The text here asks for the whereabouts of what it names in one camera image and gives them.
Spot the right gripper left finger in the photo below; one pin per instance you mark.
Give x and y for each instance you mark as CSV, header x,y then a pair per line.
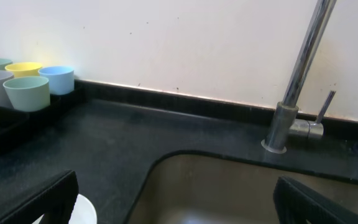
x,y
48,199

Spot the white cup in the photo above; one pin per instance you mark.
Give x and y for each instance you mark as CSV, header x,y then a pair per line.
x,y
84,211

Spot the steel tap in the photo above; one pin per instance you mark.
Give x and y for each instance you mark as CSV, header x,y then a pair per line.
x,y
280,124

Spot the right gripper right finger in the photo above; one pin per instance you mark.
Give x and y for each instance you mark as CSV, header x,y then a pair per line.
x,y
300,202

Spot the steel sink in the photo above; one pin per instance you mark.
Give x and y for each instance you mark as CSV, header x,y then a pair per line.
x,y
213,193

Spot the yellow cup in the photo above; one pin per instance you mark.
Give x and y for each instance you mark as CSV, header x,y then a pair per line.
x,y
23,68

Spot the blue cup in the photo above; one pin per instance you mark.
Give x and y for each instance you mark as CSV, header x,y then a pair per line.
x,y
59,82

